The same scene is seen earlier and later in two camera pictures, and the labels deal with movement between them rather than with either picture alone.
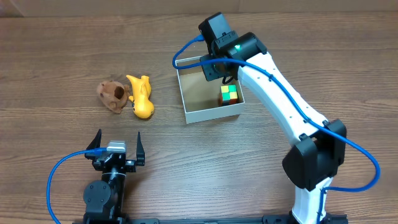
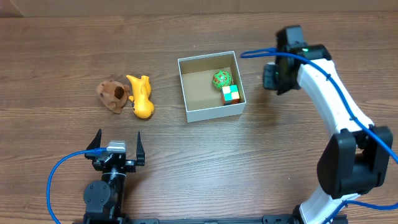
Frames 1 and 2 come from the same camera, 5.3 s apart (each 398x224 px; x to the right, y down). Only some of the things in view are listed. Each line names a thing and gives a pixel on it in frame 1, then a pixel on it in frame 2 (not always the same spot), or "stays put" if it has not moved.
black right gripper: (212, 70) -> (268, 78)
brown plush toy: (113, 95) stays put
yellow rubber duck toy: (142, 107) stays put
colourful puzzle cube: (229, 94) stays put
